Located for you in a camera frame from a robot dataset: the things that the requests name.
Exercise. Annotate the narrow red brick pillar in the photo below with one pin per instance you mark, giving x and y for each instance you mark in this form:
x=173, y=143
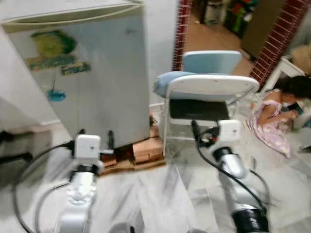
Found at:
x=182, y=34

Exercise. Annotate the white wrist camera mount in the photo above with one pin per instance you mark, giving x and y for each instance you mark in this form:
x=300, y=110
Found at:
x=87, y=147
x=229, y=131

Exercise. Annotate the black floor object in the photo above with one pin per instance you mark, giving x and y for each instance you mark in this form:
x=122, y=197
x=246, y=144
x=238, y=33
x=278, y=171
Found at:
x=12, y=156

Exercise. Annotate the child in pink dress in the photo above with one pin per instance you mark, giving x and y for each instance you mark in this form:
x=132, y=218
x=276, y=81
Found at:
x=269, y=126

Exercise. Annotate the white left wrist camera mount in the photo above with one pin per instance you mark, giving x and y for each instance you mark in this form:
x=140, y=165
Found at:
x=87, y=147

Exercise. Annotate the wide red brick wall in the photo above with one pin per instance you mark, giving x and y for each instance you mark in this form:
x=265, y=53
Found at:
x=279, y=39

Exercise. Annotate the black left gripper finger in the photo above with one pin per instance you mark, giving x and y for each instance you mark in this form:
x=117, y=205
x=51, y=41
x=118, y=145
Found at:
x=81, y=132
x=111, y=140

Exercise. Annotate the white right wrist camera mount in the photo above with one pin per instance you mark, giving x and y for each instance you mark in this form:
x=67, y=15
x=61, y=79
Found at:
x=229, y=131

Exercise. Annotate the red brick fridge base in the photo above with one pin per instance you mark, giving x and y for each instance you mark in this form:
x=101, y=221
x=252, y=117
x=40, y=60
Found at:
x=146, y=150

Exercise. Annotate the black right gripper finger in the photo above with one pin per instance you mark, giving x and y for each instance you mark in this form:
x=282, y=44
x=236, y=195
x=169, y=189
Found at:
x=196, y=130

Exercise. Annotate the brown wooden door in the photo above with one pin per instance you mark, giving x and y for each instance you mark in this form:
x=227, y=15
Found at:
x=260, y=26

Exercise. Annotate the brown cardboard box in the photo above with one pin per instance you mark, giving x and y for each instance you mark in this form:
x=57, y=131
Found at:
x=302, y=58

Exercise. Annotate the white chair with blue cushion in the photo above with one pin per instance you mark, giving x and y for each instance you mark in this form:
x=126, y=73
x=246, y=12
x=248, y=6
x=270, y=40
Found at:
x=209, y=87

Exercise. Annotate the grey robot foot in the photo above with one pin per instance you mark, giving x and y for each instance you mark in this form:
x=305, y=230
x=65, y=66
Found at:
x=121, y=228

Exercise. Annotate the grey fridge with green sticker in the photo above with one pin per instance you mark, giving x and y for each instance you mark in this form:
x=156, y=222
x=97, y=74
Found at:
x=107, y=87

